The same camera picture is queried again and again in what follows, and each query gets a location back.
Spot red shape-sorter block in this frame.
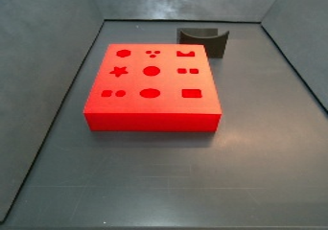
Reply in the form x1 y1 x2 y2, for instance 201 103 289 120
83 44 222 132

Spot dark curved cradle block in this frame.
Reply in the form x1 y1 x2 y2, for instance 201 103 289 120
177 28 229 58

